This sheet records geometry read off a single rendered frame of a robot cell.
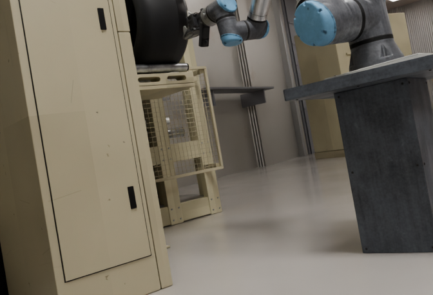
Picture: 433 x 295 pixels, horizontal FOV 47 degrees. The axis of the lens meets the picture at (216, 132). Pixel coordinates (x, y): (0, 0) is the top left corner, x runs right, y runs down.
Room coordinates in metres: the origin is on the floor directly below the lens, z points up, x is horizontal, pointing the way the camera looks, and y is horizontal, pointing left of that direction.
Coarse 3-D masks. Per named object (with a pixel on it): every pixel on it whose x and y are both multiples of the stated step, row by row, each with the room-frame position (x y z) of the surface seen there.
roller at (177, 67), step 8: (136, 64) 2.47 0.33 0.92; (144, 64) 2.50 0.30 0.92; (152, 64) 2.53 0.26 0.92; (160, 64) 2.56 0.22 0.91; (168, 64) 2.58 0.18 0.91; (176, 64) 2.61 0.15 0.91; (184, 64) 2.64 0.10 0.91; (144, 72) 2.50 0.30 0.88; (152, 72) 2.53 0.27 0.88; (160, 72) 2.57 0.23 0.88
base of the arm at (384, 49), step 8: (368, 40) 1.69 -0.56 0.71; (376, 40) 1.68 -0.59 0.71; (384, 40) 1.69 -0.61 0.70; (392, 40) 1.71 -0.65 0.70; (352, 48) 1.74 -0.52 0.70; (360, 48) 1.71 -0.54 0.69; (368, 48) 1.69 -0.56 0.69; (376, 48) 1.68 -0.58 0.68; (384, 48) 1.68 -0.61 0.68; (392, 48) 1.68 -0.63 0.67; (352, 56) 1.74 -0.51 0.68; (360, 56) 1.70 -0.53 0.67; (368, 56) 1.68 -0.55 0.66; (376, 56) 1.67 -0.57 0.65; (384, 56) 1.68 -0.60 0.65; (392, 56) 1.67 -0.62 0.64; (400, 56) 1.69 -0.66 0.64; (352, 64) 1.76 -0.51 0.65; (360, 64) 1.70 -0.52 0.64; (368, 64) 1.68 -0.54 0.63
